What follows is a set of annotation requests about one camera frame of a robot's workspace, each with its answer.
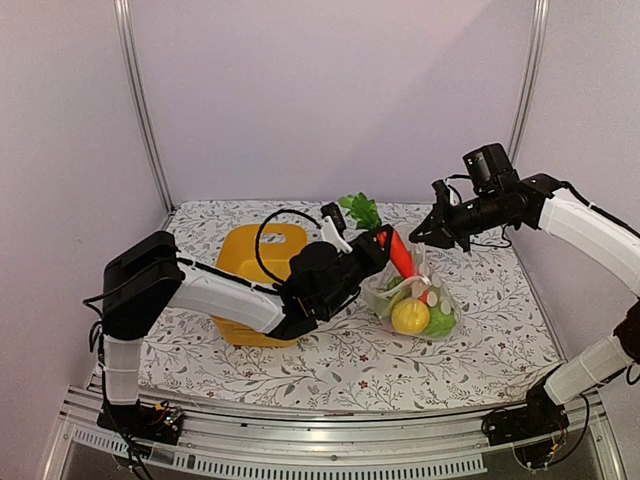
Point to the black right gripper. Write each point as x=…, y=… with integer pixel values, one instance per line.
x=437, y=237

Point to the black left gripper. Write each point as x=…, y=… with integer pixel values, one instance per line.
x=371, y=252

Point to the orange toy carrot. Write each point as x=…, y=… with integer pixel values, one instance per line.
x=405, y=261

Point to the clear polka dot zip bag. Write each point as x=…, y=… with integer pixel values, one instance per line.
x=439, y=296

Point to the yellow toy apple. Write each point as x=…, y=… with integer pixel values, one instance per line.
x=410, y=316

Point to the green toy grapes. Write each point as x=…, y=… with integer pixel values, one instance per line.
x=395, y=285

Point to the green toy leafy vegetable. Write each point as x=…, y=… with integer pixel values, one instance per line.
x=362, y=210

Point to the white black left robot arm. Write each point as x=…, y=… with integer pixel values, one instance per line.
x=150, y=277

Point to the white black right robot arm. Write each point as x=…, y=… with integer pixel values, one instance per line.
x=556, y=208

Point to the yellow plastic basket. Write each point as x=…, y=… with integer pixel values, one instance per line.
x=278, y=244

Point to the floral white table mat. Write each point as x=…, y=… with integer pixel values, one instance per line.
x=501, y=348

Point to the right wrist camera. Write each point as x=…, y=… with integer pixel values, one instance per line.
x=446, y=194

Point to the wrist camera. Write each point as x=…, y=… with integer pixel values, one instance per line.
x=332, y=227
x=446, y=194

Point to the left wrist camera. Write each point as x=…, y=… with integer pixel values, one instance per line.
x=332, y=227

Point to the aluminium front rail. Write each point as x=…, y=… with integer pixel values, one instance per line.
x=228, y=440

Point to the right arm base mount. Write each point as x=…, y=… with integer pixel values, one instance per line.
x=540, y=422

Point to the right aluminium frame post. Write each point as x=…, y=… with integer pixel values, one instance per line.
x=531, y=71

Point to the aluminium frame post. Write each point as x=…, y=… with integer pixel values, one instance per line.
x=125, y=30
x=531, y=71

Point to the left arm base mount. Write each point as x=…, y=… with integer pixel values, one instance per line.
x=160, y=423

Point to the left aluminium frame post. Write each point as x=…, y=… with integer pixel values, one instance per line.
x=125, y=30

